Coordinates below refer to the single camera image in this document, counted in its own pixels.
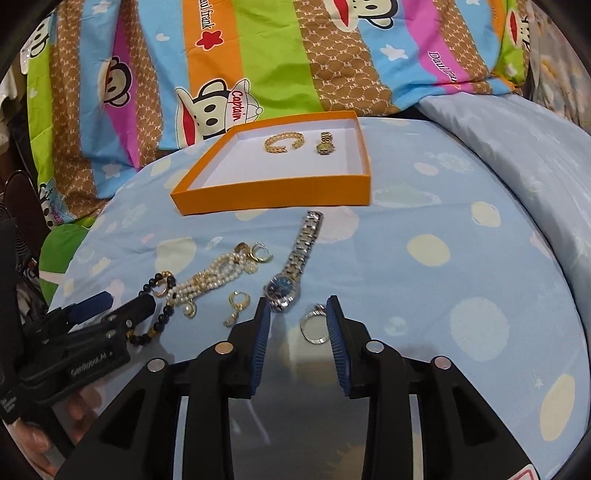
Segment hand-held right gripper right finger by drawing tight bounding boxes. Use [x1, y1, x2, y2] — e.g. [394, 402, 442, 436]
[324, 295, 532, 480]

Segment person's left hand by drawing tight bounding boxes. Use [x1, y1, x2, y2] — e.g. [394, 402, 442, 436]
[7, 385, 102, 478]

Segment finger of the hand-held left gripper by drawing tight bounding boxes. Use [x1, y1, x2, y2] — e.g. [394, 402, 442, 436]
[46, 290, 114, 326]
[76, 294, 157, 344]

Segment light blue dotted bedsheet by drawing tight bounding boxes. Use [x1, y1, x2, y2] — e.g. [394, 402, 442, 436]
[46, 95, 591, 480]

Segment gold dangle earring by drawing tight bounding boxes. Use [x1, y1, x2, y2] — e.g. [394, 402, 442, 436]
[223, 291, 252, 328]

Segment grey floral cloth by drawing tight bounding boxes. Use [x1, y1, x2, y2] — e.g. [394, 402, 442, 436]
[526, 14, 591, 134]

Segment colourful cartoon printed blanket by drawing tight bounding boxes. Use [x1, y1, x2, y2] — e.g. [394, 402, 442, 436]
[21, 0, 536, 227]

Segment black bead bracelet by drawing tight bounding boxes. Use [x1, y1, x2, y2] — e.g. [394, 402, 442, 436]
[128, 272, 178, 347]

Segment pearl bracelet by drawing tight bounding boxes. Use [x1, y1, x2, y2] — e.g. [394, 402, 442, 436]
[165, 243, 256, 308]

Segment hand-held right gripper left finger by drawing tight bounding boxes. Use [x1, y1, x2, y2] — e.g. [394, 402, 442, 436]
[54, 296, 273, 480]

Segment silver watch with blue dial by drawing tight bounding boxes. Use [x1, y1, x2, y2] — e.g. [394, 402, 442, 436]
[263, 211, 325, 313]

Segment pale blue quilt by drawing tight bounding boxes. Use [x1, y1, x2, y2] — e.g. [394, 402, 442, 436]
[416, 95, 591, 324]

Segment gold cuff bracelet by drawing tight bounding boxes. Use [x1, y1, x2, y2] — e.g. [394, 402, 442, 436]
[264, 132, 307, 154]

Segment orange cardboard box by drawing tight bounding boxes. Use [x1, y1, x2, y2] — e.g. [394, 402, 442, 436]
[170, 111, 373, 217]

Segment silver ring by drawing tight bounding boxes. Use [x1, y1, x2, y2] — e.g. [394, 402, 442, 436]
[299, 305, 329, 344]

